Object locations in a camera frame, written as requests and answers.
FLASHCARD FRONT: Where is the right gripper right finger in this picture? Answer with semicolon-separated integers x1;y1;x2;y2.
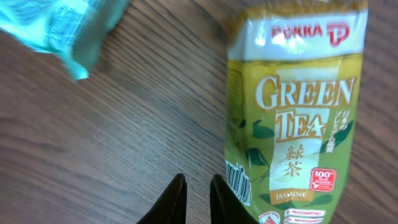
210;174;258;224

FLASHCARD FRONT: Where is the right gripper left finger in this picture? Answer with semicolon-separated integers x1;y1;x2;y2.
137;173;187;224

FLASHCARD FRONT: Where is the green tea carton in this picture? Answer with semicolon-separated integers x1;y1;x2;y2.
224;1;368;223

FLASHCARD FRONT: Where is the teal wipes packet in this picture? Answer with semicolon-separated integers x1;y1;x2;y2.
1;0;129;80

